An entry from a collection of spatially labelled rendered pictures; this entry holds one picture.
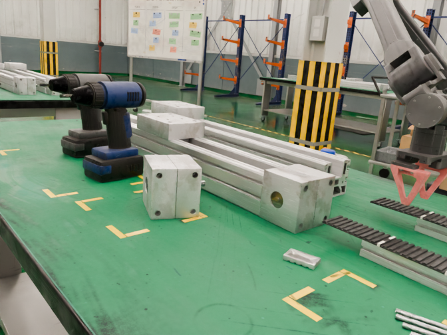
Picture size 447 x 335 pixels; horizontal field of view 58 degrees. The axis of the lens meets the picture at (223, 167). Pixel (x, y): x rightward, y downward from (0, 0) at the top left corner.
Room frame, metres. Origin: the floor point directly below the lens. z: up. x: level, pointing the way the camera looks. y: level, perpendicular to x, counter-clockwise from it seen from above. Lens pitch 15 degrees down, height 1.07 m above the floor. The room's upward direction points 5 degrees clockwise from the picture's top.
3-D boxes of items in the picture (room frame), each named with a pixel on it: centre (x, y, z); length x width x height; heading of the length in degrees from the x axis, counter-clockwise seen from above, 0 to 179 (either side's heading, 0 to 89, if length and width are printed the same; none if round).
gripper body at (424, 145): (0.75, -0.38, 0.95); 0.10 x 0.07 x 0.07; 131
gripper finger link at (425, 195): (0.76, -0.39, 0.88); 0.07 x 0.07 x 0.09; 41
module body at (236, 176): (1.06, 0.15, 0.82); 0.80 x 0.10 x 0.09; 41
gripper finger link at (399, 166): (0.73, -0.36, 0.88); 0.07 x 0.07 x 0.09; 41
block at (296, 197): (0.73, -0.15, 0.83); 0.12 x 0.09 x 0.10; 131
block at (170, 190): (0.74, 0.09, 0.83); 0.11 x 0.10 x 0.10; 110
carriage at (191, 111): (1.37, 0.17, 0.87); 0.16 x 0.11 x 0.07; 41
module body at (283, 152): (1.19, 0.01, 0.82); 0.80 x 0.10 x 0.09; 41
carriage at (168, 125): (1.06, 0.15, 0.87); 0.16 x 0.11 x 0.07; 41
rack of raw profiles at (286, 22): (11.40, 0.08, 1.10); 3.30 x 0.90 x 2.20; 42
